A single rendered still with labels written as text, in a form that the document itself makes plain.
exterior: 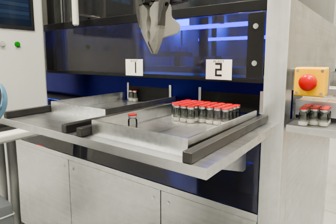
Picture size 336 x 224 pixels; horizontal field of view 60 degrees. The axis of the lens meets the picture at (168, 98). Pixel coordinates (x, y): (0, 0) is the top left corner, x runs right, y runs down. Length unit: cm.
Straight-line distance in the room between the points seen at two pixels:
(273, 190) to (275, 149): 12
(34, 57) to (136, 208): 77
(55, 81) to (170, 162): 118
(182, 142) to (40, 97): 98
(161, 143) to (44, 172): 120
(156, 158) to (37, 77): 96
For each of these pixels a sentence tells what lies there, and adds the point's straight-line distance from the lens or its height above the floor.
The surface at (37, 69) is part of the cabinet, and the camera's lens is 140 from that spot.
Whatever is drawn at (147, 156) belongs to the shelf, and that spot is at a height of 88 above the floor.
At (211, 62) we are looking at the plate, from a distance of 90.
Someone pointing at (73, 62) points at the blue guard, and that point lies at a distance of 135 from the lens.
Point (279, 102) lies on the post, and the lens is 83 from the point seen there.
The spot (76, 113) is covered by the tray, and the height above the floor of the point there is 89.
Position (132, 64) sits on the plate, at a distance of 108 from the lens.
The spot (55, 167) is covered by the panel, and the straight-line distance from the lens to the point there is 160.
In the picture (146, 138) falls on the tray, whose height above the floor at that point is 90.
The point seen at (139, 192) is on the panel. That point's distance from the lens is 119.
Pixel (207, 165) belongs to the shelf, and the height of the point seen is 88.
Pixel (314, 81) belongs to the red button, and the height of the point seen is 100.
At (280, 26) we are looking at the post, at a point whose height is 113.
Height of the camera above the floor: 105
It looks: 8 degrees down
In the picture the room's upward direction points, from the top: straight up
